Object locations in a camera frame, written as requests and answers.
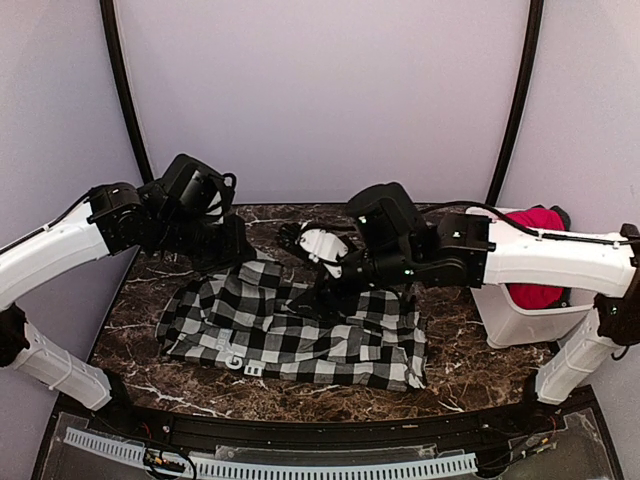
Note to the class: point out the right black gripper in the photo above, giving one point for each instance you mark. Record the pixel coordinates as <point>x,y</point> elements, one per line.
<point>320,294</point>

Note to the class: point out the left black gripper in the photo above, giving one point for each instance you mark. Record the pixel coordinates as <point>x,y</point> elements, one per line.
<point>236,247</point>

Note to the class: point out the black white checkered shirt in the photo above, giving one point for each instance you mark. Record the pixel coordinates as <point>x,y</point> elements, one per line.
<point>241,319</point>

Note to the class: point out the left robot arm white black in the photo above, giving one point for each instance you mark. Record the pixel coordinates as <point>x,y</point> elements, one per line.
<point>192,221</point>

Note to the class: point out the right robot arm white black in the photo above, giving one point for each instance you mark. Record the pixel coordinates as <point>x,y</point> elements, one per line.
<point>607,265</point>

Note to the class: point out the white plastic laundry bin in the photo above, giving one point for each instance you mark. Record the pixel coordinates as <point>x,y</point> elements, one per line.
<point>519,259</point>

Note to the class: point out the red garment in bin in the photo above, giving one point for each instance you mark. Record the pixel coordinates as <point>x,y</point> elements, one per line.
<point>535,297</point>

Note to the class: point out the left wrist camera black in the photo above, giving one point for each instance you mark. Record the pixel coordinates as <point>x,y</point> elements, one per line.
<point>192,189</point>

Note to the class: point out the black front rail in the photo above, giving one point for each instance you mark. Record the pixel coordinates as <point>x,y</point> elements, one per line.
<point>485,430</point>

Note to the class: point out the white slotted cable duct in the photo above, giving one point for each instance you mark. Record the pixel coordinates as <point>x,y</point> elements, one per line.
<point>136,455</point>

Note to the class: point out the left black frame post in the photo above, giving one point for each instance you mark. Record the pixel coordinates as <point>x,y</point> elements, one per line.
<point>123,89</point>

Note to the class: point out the black frame post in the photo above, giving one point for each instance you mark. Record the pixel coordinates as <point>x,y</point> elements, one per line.
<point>123,89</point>
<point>520,94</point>

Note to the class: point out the right black frame post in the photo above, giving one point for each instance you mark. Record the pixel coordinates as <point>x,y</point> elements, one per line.
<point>520,94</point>

